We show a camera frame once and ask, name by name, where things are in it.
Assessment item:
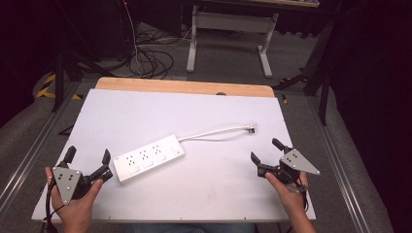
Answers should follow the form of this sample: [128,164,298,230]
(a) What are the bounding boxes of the person's right hand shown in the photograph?
[264,172,310,218]

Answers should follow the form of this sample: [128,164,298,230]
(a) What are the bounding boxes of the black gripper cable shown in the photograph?
[299,183,310,213]
[44,179,66,233]

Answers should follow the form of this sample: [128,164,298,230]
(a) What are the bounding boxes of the aluminium rail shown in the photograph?
[305,96,372,233]
[0,81,83,210]

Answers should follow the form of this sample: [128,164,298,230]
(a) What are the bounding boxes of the black tripod stand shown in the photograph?
[50,45,116,114]

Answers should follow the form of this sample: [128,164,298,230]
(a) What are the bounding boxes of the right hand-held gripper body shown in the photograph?
[257,148,322,195]

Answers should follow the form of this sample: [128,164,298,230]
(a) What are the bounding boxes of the white power strip cable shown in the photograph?
[177,125,251,144]

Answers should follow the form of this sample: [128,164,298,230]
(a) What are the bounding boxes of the person's left hand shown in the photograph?
[44,166,105,228]

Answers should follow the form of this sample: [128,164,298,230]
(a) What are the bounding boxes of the white floor cable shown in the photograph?
[122,0,144,77]

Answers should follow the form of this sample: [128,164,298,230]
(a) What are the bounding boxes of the yellow black floor tape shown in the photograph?
[35,73,84,101]

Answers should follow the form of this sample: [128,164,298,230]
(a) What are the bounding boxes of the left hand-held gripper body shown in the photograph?
[51,161,115,207]

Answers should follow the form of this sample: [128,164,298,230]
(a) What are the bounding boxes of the black floor cables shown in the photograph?
[128,30,176,80]

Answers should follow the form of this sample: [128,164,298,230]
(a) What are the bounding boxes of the wooden table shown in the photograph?
[94,77,276,98]

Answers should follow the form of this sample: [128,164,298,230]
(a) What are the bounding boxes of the white metal desk frame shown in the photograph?
[186,4,280,79]

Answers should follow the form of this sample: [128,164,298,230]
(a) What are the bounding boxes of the white power strip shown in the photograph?
[112,134,187,185]

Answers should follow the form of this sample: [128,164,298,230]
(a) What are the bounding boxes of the black metal stand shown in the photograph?
[271,17,336,126]

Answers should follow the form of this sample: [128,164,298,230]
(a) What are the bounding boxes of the white board sheet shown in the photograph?
[31,88,317,223]

